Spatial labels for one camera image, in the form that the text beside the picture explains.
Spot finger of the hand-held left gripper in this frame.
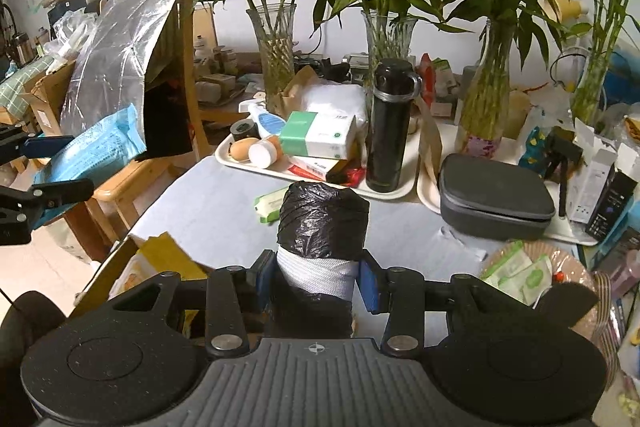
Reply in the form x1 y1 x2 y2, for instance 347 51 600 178
0 126 76 164
0 178 96 246

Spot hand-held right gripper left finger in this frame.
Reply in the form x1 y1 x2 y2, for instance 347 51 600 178
107 250 279 356

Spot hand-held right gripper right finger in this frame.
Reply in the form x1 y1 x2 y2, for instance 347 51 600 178
358 251 506 354

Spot black trash bag roll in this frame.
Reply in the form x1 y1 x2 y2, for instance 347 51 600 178
270 180 370 339

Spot green wet wipes pack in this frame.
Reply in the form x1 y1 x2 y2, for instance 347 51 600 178
253 186 292 224

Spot cardboard box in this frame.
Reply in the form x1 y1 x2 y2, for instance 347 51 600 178
74 232 213 348

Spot large blue plastic package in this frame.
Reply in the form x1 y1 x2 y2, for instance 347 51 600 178
34 103 149 229

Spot green checkered cloth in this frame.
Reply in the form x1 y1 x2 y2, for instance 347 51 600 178
0 53 57 114

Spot wooden chair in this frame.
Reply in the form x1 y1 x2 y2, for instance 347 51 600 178
65 0 223 263

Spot clear plastic wrapper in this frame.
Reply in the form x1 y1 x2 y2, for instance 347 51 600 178
439 226 489 262

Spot white plastic tray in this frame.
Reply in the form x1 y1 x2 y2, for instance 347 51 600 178
215 127 418 200
416 121 602 248

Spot clear plastic sheet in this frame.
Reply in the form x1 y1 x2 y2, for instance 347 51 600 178
61 0 185 160

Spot red and white flat box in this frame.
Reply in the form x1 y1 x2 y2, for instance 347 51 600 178
287 154 364 188

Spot white capped orange jar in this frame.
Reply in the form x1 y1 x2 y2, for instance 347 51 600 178
248 135 284 169

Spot brown egg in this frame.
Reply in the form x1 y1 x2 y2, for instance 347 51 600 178
229 138 257 161

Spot green and white wipes packet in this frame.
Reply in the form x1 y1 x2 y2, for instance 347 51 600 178
516 254 554 306
481 241 534 303

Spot person's leg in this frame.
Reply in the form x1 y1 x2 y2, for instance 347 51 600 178
0 289 68 427

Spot black zip case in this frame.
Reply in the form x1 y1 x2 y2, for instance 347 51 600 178
438 152 557 241

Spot black thermos bottle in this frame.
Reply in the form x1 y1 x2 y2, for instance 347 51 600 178
365 59 424 194

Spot green and white tissue box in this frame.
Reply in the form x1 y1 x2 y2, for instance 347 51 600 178
278 110 357 160

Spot white plastic bag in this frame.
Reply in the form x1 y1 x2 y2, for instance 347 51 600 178
302 83 370 130

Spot brown paper bag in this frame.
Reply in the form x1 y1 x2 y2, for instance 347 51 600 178
276 66 322 121

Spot woven round plate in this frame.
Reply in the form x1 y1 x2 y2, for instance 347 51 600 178
479 240 622 360

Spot glass vase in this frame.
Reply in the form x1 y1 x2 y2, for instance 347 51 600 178
245 3 298 108
456 19 512 159
569 31 615 124
360 9 419 72

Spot blue and yellow packet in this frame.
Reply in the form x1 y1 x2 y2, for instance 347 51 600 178
518 124 550 168

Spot small black tripod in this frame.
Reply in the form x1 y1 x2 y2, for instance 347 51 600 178
544 127 584 219

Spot white carton box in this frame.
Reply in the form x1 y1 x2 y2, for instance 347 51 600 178
569 117 622 228

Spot black carton box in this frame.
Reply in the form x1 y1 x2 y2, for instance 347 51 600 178
584 169 640 244

